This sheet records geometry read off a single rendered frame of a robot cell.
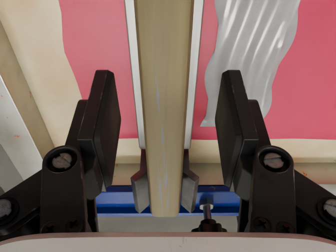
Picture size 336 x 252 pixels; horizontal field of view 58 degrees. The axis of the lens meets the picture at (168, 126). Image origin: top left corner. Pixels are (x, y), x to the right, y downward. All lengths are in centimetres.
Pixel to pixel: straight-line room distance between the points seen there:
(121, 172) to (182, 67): 26
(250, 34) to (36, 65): 21
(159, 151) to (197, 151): 18
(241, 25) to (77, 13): 14
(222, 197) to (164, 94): 25
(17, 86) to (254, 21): 23
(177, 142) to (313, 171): 27
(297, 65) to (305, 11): 6
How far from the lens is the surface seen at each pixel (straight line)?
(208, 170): 42
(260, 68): 32
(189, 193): 35
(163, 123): 21
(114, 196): 41
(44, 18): 30
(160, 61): 17
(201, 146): 39
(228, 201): 42
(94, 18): 28
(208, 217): 40
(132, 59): 25
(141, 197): 36
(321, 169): 46
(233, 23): 28
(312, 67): 34
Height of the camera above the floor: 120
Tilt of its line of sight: 43 degrees down
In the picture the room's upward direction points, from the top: 179 degrees clockwise
